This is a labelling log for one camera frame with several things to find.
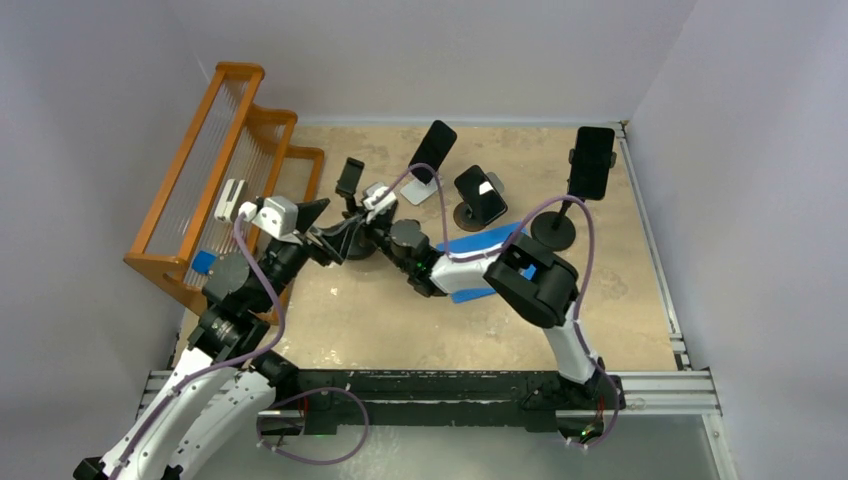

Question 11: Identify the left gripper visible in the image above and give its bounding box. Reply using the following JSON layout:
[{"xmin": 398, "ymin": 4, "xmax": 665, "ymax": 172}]
[{"xmin": 252, "ymin": 197, "xmax": 358, "ymax": 312}]

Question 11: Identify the black round-base phone stand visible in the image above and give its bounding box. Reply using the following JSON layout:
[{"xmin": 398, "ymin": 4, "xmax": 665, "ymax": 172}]
[{"xmin": 335, "ymin": 157, "xmax": 376, "ymax": 261}]

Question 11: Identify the black phone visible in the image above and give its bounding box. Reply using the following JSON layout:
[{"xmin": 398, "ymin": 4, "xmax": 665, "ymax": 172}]
[
  {"xmin": 568, "ymin": 126, "xmax": 616, "ymax": 200},
  {"xmin": 454, "ymin": 164, "xmax": 510, "ymax": 228},
  {"xmin": 409, "ymin": 120, "xmax": 458, "ymax": 184}
]

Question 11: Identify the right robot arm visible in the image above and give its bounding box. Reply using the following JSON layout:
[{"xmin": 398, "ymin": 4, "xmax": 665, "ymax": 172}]
[{"xmin": 340, "ymin": 212, "xmax": 611, "ymax": 407}]

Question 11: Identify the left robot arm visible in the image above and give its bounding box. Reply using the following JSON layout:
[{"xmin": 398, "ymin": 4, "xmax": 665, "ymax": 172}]
[{"xmin": 72, "ymin": 196, "xmax": 349, "ymax": 479}]

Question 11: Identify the white phone stand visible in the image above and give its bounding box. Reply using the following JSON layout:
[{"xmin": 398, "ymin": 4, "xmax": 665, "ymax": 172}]
[{"xmin": 400, "ymin": 172, "xmax": 443, "ymax": 206}]

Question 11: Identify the tall black phone stand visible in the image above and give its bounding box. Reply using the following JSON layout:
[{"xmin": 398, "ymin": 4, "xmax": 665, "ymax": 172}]
[{"xmin": 529, "ymin": 150, "xmax": 619, "ymax": 253}]

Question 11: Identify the black phone on tall stand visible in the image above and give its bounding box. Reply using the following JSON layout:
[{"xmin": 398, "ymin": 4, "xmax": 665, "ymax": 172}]
[{"xmin": 568, "ymin": 126, "xmax": 616, "ymax": 200}]

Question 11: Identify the orange wooden rack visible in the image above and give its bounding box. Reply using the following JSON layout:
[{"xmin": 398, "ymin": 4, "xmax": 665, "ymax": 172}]
[{"xmin": 124, "ymin": 62, "xmax": 325, "ymax": 314}]

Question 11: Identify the white rectangular device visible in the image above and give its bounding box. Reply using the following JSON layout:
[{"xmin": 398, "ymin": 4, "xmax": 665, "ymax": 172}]
[{"xmin": 213, "ymin": 178, "xmax": 247, "ymax": 223}]

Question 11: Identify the blue mat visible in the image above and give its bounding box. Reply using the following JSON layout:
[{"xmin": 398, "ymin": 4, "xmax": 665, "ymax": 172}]
[{"xmin": 430, "ymin": 222, "xmax": 520, "ymax": 304}]

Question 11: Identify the blue small block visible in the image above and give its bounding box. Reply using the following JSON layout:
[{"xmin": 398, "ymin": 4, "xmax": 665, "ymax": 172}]
[{"xmin": 190, "ymin": 250, "xmax": 217, "ymax": 275}]

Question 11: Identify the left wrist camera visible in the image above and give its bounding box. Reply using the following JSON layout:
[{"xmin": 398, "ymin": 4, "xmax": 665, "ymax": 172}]
[{"xmin": 238, "ymin": 196, "xmax": 299, "ymax": 241}]

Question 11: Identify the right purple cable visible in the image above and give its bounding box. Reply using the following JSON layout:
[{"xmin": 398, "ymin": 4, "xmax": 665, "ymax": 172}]
[{"xmin": 380, "ymin": 162, "xmax": 624, "ymax": 452}]

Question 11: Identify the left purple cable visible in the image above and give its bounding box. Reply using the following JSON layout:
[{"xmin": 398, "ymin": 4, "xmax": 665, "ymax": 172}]
[{"xmin": 109, "ymin": 215, "xmax": 287, "ymax": 480}]

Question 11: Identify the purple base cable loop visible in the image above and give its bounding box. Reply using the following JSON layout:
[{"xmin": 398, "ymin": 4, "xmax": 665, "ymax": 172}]
[{"xmin": 255, "ymin": 382, "xmax": 371, "ymax": 466}]

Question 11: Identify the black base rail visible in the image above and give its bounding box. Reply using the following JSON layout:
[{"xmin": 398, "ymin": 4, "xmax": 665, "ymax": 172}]
[{"xmin": 139, "ymin": 369, "xmax": 722, "ymax": 452}]

